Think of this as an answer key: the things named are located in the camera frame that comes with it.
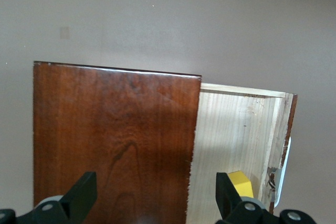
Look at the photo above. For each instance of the small clear tape piece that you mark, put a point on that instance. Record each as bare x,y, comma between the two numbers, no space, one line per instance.
64,32

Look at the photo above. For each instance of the dark brown wooden cabinet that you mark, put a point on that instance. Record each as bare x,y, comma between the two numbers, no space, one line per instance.
113,129

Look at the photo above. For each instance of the yellow block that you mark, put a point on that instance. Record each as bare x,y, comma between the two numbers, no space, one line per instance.
241,182

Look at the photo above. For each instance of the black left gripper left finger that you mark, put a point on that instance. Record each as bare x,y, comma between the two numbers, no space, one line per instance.
78,197

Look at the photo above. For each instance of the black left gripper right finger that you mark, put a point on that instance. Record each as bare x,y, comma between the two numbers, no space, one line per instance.
225,197

